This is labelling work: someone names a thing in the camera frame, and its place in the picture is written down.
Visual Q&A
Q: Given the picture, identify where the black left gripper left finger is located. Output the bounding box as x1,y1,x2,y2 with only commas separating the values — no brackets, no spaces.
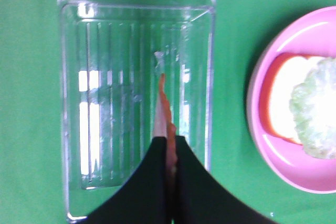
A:
83,137,172,223

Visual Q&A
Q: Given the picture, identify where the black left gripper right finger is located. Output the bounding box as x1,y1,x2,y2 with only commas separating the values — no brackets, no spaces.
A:
173,136,275,223

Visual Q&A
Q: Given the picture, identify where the bacon strip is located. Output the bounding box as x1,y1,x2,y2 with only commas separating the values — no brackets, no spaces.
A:
159,73,177,179

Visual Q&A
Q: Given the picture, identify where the green lettuce leaf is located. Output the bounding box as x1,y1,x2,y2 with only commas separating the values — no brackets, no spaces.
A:
289,58,335,159

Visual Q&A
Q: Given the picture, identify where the toast bread slice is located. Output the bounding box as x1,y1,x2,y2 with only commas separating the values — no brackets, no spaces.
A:
258,52,331,145

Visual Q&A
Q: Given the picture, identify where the left clear plastic container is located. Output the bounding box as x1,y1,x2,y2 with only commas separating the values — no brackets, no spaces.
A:
57,0,216,223

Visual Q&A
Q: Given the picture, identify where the green tablecloth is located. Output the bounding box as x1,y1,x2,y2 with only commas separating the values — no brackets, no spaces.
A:
1,0,335,223

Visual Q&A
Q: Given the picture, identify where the pink round plate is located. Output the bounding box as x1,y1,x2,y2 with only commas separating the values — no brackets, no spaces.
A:
246,6,335,194

